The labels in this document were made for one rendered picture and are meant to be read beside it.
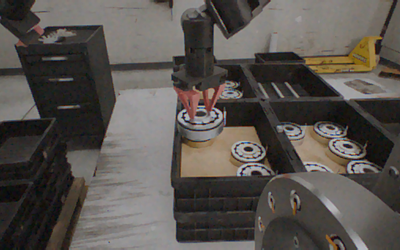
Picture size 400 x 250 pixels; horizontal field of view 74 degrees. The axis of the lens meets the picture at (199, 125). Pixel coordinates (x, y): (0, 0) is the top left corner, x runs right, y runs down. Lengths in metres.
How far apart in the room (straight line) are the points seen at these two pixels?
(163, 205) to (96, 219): 0.19
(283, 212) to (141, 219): 0.66
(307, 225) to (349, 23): 4.72
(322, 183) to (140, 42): 3.91
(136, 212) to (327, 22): 4.21
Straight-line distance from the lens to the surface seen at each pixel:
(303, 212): 0.18
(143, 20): 3.96
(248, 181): 0.61
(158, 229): 0.80
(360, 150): 0.93
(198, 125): 0.56
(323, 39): 4.71
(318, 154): 0.91
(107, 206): 0.90
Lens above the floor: 1.33
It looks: 31 degrees down
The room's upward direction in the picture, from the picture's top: straight up
